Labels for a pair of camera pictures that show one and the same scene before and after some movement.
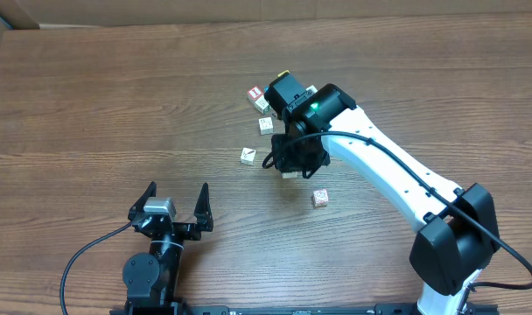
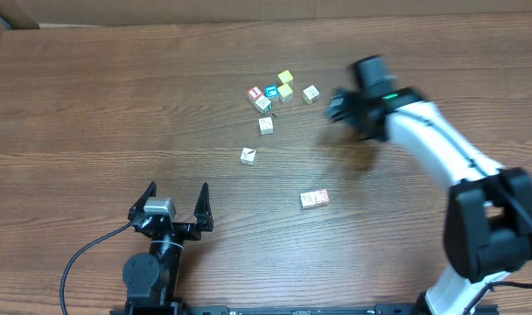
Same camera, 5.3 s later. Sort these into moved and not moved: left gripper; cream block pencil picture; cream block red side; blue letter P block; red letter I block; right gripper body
Moved: right gripper body; blue letter P block
Not moved: cream block red side; left gripper; red letter I block; cream block pencil picture
